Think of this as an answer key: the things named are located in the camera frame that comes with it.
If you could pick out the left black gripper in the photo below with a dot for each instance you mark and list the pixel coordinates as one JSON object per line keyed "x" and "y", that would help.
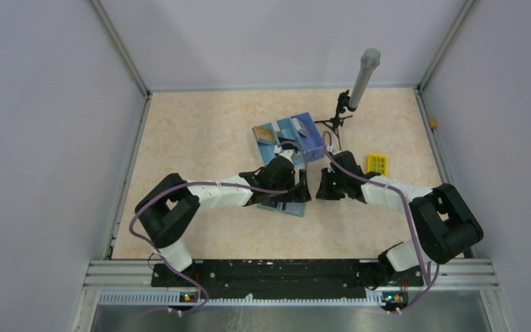
{"x": 300, "y": 194}

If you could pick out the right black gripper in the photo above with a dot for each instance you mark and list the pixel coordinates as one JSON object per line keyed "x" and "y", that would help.
{"x": 324, "y": 191}

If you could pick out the green leather card holder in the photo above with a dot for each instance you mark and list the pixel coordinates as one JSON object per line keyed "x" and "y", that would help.
{"x": 293, "y": 209}

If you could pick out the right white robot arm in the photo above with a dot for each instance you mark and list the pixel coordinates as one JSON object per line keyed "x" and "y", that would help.
{"x": 441, "y": 224}

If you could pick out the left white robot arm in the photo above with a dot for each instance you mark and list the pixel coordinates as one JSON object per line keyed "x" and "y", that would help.
{"x": 166, "y": 212}

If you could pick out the light blue card tray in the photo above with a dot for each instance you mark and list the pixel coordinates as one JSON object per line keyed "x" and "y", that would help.
{"x": 266, "y": 152}

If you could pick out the middle blue card tray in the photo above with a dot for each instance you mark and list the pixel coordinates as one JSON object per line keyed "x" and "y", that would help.
{"x": 285, "y": 127}

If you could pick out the purple card tray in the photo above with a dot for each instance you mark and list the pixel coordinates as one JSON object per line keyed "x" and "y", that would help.
{"x": 314, "y": 145}

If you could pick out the coloured toy brick block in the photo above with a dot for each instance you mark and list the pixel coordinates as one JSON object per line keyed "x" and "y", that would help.
{"x": 377, "y": 163}

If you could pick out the grey cylinder on tripod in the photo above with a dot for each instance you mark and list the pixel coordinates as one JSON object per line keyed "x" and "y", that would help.
{"x": 369, "y": 61}

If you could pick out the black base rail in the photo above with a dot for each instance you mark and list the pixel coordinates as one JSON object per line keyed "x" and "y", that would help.
{"x": 286, "y": 278}

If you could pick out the small brown wall piece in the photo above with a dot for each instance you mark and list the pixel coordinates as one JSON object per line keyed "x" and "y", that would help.
{"x": 433, "y": 124}

